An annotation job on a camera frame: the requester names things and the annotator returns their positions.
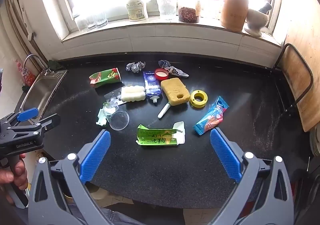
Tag steel sink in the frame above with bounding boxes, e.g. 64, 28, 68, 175
15, 69, 68, 125

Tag red patterned bottle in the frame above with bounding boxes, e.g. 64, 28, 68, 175
16, 59, 37, 87

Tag white stone pestle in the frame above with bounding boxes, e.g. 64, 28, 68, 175
259, 1, 273, 13

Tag white stone mortar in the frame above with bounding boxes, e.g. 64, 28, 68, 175
244, 8, 270, 38

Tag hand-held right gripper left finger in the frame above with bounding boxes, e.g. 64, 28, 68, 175
27, 129, 118, 225

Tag yellow sponge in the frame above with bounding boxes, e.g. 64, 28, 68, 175
160, 78, 190, 105

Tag chrome faucet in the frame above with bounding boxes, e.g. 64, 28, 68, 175
24, 54, 54, 76

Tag white foam packaging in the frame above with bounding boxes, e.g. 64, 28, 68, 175
120, 85, 146, 103

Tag clear glass vase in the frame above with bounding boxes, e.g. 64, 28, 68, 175
154, 0, 177, 21

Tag wooden chair with metal frame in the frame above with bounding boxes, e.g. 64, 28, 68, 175
271, 43, 314, 132

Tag jar of red beans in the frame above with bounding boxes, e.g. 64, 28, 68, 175
177, 0, 200, 24

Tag blue red snack wrapper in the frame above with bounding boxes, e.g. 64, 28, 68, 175
193, 96, 230, 137

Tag clear plastic cup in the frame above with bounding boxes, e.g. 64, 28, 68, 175
109, 111, 130, 131

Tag crumpled grey plastic wrapper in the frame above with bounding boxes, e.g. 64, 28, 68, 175
158, 60, 190, 78

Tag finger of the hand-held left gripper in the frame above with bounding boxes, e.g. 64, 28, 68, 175
7, 113, 61, 138
1, 107, 40, 127

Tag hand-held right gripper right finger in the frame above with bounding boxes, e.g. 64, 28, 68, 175
210, 127, 294, 225

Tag white green torn wrapper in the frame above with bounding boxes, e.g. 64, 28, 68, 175
96, 102, 119, 125

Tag yellow tape spool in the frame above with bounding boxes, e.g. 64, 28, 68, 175
189, 90, 208, 109

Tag person's left hand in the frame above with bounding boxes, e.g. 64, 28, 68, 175
0, 153, 28, 205

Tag green cartoon paper cup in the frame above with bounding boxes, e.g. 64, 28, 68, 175
89, 68, 123, 89

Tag clear container with red lid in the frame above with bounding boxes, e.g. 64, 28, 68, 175
200, 0, 222, 19

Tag drinking glass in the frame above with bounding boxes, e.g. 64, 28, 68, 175
74, 14, 88, 33
95, 10, 109, 28
86, 14, 98, 30

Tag blue toothpaste tube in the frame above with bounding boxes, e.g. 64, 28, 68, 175
143, 71, 162, 104

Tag white dish soap bottle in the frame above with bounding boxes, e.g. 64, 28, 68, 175
126, 0, 149, 22

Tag wooden utensil holder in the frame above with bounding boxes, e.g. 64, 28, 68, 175
220, 0, 250, 32

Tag white marker with green cap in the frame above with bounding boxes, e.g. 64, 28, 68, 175
157, 103, 172, 119

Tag flattened green carton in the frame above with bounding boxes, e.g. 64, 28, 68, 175
136, 121, 186, 146

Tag silver blister pack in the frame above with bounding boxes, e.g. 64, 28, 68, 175
104, 88, 128, 106

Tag red jar lid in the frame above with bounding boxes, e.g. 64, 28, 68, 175
154, 68, 170, 81

